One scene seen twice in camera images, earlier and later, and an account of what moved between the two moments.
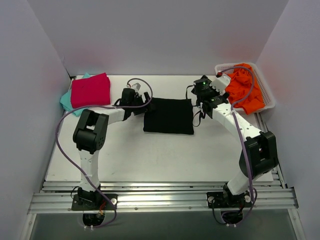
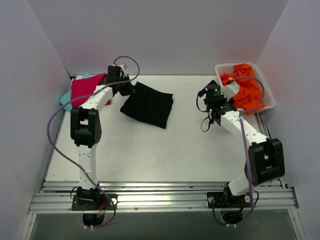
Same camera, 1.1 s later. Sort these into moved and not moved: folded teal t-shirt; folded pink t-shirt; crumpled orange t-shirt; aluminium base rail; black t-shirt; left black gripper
Moved: black t-shirt; left black gripper
Not moved: folded pink t-shirt; aluminium base rail; folded teal t-shirt; crumpled orange t-shirt
